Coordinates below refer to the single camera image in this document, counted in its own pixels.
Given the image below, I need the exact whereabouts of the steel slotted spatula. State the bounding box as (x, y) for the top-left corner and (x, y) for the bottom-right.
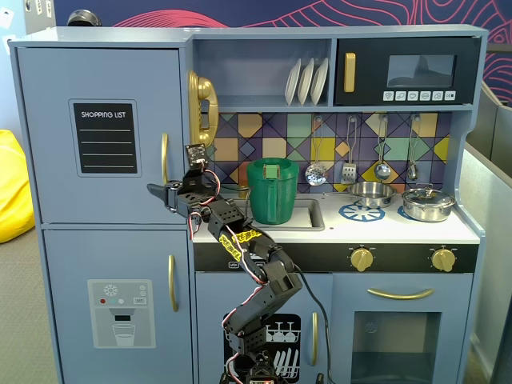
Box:
(340, 115), (358, 186)

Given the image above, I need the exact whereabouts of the black round object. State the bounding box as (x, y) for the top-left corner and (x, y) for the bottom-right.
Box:
(66, 10), (102, 29)

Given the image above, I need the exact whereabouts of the grey toy sink basin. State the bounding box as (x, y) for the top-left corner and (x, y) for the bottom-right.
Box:
(239, 197), (326, 233)

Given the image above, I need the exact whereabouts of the oven door with window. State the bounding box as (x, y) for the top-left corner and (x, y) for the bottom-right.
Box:
(331, 272), (475, 384)

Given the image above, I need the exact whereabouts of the steel pot with lid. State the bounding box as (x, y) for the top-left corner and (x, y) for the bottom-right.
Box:
(400, 183), (458, 222)

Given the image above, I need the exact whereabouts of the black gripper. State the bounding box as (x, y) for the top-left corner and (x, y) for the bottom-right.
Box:
(146, 169), (220, 218)

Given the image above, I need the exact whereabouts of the dishwasher door with dish print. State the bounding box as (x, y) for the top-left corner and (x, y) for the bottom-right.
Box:
(194, 271), (334, 384)

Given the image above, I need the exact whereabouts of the gold toy telephone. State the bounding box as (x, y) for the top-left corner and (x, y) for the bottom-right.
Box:
(186, 70), (220, 158)

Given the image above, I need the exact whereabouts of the blue wooden toy kitchen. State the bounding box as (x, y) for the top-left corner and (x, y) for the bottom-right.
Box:
(7, 24), (490, 384)

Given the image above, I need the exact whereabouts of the yellow beanbag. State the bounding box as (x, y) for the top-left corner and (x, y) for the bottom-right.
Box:
(0, 128), (37, 245)

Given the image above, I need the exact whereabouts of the white toy plate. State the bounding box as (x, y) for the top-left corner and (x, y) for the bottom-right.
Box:
(310, 58), (330, 106)
(284, 58), (302, 106)
(297, 58), (316, 106)

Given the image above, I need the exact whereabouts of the grey cabinet with labels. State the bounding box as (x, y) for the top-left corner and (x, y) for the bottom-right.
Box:
(23, 0), (55, 35)

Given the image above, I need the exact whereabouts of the black toy microwave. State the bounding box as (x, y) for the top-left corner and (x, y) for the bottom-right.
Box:
(334, 37), (482, 107)

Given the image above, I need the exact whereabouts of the steel whisk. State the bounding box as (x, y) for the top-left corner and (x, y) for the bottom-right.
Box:
(406, 114), (422, 182)

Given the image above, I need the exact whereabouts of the small wrist camera board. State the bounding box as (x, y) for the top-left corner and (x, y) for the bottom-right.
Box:
(185, 143), (210, 177)

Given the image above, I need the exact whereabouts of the steel ladle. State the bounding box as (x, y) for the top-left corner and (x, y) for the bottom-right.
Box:
(373, 114), (392, 182)

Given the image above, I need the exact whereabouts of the fridge door with dispenser print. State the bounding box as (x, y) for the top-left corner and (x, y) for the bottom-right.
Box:
(42, 229), (190, 384)

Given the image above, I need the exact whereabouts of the green plastic pitcher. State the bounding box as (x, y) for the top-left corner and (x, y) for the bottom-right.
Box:
(245, 157), (301, 226)

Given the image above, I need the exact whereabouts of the steel slotted spoon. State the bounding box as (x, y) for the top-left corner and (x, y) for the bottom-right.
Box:
(304, 115), (329, 188)

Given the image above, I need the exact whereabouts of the fridge door with shopping list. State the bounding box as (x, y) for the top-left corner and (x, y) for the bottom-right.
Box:
(15, 46), (182, 226)

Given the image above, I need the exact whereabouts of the black camera cable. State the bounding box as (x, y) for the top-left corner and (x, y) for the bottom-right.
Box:
(294, 268), (334, 384)

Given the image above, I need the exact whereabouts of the gold stove knob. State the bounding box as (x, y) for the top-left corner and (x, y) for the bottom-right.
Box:
(350, 246), (375, 274)
(430, 247), (457, 274)

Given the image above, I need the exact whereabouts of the open steel pan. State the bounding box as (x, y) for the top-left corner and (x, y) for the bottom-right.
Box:
(322, 181), (398, 210)

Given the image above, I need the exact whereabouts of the light blue divider panel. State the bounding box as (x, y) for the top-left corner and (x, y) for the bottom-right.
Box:
(459, 79), (512, 384)

